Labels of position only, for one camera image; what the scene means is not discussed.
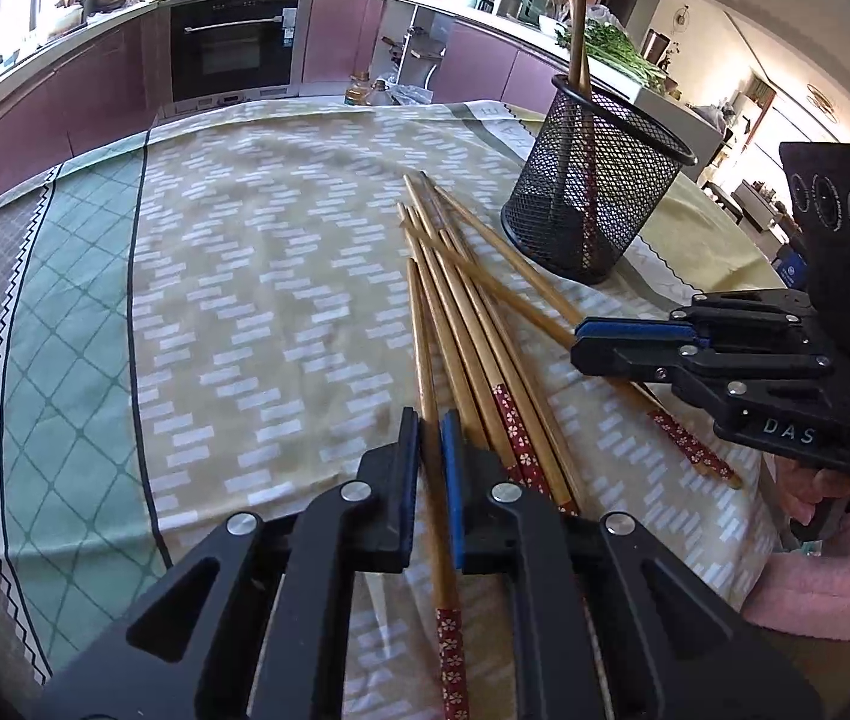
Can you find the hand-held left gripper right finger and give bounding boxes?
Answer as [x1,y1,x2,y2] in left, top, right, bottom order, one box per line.
[438,409,825,720]

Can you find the purple kitchen cabinets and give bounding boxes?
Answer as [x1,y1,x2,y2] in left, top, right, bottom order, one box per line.
[0,0,568,237]

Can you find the pink sleeved right forearm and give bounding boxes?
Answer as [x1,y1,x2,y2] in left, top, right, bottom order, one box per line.
[740,442,850,642]

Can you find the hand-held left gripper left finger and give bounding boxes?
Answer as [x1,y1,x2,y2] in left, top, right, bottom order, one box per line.
[35,406,424,720]

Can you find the black mesh chopstick holder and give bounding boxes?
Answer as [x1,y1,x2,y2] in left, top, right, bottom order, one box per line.
[501,73,698,286]

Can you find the black built-in oven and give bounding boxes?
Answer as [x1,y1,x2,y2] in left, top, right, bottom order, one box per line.
[168,0,300,104]

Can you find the person's right hand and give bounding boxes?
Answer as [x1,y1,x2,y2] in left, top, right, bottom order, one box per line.
[768,456,850,542]

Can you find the beige green patterned tablecloth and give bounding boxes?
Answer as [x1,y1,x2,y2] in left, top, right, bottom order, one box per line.
[0,94,790,720]

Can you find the green leafy vegetables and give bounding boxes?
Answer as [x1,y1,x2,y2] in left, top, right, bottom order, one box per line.
[556,21,668,89]

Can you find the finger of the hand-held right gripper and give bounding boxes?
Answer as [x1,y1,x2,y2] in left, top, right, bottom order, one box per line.
[573,289,820,352]
[570,336,839,421]

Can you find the pile of wooden chopsticks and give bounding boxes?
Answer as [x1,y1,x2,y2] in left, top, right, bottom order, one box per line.
[397,202,745,488]

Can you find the bunch of bamboo chopsticks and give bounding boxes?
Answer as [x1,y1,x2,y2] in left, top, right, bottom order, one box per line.
[397,171,591,518]

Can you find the bamboo chopstick red floral end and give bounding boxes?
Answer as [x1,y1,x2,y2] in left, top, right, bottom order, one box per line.
[573,0,603,271]
[406,257,471,720]
[560,0,592,91]

